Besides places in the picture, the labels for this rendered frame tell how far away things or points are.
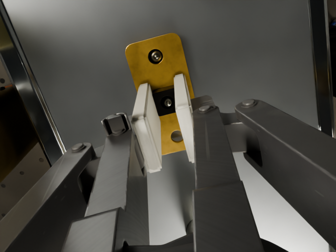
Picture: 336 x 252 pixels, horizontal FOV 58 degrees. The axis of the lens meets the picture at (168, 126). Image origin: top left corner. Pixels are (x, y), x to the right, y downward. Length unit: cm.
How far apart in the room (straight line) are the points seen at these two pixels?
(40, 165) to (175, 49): 47
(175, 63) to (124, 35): 4
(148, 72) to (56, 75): 7
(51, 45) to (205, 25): 11
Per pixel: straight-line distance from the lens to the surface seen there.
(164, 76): 21
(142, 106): 16
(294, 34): 23
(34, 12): 23
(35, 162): 63
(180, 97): 15
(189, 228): 27
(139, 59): 21
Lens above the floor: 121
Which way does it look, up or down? 68 degrees down
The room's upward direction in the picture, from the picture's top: 178 degrees clockwise
